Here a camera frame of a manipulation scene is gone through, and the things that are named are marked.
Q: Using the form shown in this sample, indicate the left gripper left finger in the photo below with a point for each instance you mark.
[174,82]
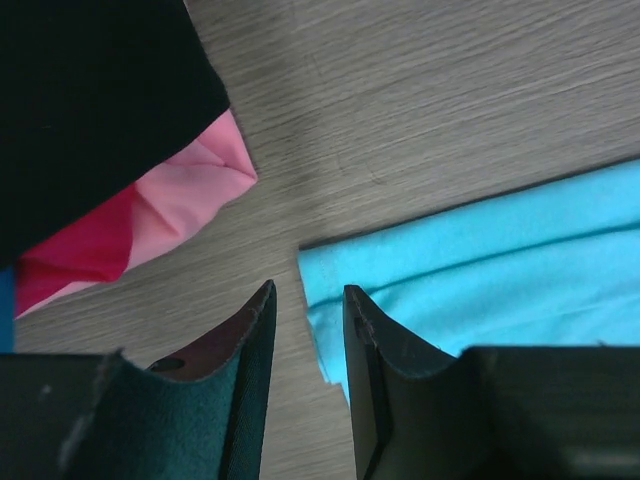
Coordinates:
[198,413]

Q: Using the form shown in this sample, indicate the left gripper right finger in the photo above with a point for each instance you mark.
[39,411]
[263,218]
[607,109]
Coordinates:
[490,413]

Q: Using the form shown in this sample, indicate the turquoise t shirt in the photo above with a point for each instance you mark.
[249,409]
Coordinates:
[555,264]

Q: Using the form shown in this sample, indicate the folded blue t shirt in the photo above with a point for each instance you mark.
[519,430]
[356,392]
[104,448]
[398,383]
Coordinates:
[7,311]

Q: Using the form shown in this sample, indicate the folded red t shirt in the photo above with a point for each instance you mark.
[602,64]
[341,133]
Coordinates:
[96,248]

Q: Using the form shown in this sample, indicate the folded pink t shirt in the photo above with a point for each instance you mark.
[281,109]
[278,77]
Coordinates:
[177,198]

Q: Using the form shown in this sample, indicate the folded black t shirt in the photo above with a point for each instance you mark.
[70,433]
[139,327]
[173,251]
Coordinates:
[94,94]

